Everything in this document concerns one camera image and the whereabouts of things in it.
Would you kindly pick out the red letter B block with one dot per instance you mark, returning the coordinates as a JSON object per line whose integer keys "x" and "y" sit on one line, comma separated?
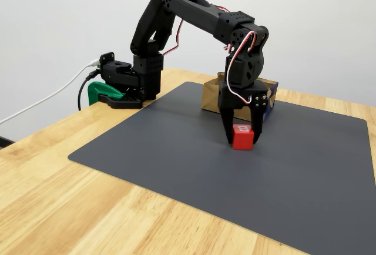
{"x": 243, "y": 139}

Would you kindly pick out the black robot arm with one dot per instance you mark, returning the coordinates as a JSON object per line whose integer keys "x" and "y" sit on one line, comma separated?
{"x": 199, "y": 11}

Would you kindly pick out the brown paper bag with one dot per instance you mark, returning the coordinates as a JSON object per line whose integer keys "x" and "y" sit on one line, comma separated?
{"x": 210, "y": 96}

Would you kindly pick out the dark grey mat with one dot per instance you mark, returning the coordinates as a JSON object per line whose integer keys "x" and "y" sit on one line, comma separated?
{"x": 176, "y": 155}

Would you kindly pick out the black controller board holder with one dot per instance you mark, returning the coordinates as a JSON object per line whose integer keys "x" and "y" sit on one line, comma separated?
{"x": 107, "y": 58}

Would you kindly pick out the green table clamp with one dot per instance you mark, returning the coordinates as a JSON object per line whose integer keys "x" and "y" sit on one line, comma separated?
{"x": 98, "y": 90}

